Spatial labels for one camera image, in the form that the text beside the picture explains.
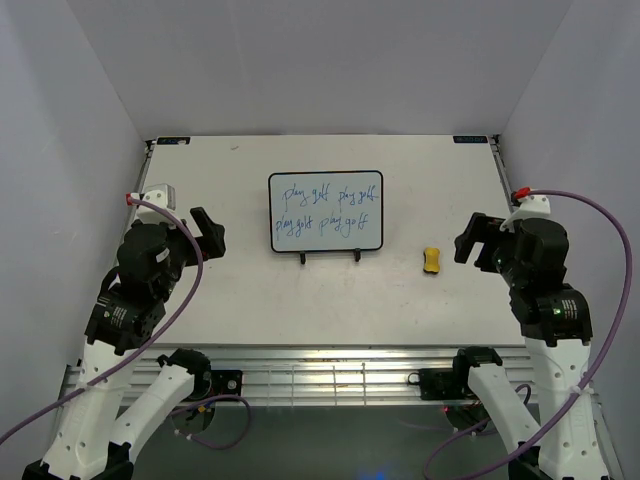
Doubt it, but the yellow whiteboard eraser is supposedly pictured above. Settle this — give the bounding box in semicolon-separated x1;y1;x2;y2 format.
423;247;440;275

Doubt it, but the small black-framed whiteboard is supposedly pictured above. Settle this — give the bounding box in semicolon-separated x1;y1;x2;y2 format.
268;170;384;253

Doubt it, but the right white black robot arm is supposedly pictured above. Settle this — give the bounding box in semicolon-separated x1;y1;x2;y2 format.
451;213;610;479

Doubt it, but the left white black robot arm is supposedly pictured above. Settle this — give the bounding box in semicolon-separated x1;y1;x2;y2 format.
22;207;226;479

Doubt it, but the right blue corner label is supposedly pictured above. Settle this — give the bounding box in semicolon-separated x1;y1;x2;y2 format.
452;135;488;144

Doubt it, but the blue corner label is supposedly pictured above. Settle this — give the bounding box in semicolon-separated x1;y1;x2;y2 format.
452;135;488;144
156;137;191;146

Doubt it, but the left blue corner label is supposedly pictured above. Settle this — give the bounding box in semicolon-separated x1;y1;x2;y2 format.
156;137;191;146

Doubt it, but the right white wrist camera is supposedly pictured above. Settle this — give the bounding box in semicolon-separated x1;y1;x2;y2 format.
499;187;551;232

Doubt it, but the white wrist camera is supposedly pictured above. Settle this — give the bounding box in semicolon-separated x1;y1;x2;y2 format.
126;183;176;224
499;187;551;232

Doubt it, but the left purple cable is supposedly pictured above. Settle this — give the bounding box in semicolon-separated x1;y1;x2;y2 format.
0;194;205;446

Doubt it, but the purple cable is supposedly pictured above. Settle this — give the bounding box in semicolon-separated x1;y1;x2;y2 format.
0;194;205;446
423;188;633;480

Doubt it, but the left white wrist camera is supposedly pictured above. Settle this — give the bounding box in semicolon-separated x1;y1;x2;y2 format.
126;183;176;224

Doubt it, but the metal wire whiteboard stand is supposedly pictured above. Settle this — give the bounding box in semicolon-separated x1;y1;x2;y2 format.
297;249;363;265

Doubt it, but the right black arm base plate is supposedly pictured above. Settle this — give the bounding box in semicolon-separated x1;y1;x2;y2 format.
407;368;473;401

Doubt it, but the aluminium extrusion rail frame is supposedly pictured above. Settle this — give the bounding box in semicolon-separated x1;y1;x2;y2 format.
58;344;601;409

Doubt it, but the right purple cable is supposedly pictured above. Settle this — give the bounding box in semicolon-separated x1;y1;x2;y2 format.
423;188;633;480

